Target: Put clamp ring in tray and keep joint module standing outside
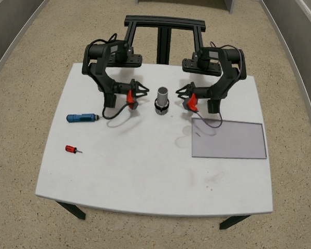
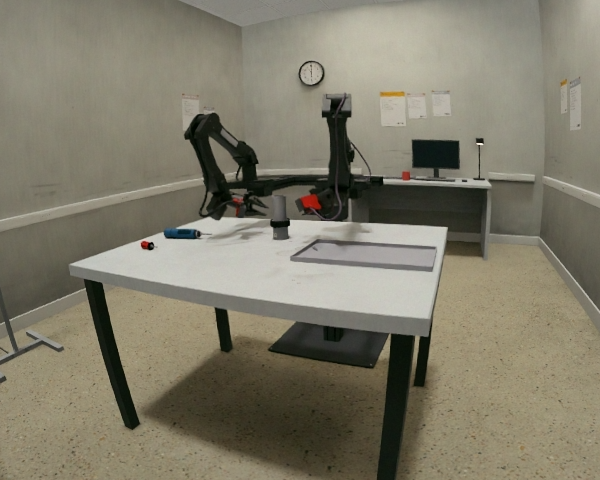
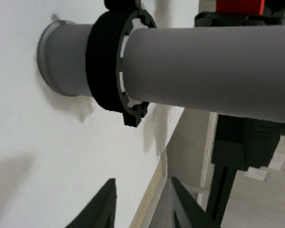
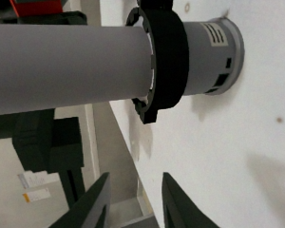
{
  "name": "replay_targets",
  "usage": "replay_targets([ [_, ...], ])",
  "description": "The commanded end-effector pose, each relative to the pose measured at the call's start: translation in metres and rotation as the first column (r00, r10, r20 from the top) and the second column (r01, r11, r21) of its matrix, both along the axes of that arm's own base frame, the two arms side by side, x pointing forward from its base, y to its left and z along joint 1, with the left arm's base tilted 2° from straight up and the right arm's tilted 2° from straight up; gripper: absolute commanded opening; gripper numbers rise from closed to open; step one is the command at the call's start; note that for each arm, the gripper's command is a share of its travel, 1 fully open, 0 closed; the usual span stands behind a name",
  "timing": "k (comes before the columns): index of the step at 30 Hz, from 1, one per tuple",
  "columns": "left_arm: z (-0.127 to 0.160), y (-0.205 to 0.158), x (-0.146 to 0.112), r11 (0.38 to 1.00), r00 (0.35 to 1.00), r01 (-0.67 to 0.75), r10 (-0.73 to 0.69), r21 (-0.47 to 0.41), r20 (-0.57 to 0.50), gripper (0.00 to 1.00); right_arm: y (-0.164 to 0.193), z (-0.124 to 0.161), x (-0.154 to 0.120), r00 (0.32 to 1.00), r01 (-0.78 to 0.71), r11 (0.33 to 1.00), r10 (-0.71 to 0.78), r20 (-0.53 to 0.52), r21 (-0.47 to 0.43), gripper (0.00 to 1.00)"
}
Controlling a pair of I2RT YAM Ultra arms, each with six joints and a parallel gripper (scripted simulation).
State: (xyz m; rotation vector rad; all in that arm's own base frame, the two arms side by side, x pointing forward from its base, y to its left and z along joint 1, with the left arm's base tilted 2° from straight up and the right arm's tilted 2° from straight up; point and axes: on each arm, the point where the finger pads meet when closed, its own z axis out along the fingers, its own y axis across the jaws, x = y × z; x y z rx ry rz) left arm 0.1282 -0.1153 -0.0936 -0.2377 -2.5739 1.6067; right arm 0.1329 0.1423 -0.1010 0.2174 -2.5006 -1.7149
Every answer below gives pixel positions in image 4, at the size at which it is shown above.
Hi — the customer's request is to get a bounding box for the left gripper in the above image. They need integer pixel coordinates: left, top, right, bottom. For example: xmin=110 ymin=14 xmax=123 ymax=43
xmin=0 ymin=0 xmax=87 ymax=25

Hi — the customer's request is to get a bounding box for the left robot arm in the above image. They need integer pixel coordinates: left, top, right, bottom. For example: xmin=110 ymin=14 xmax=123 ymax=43
xmin=0 ymin=0 xmax=52 ymax=172

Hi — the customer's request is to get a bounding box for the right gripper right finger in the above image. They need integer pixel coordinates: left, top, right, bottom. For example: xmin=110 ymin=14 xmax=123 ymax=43
xmin=161 ymin=172 xmax=220 ymax=228

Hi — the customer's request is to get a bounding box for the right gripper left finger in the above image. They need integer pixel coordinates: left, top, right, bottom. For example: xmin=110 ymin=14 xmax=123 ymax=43
xmin=48 ymin=172 xmax=111 ymax=228

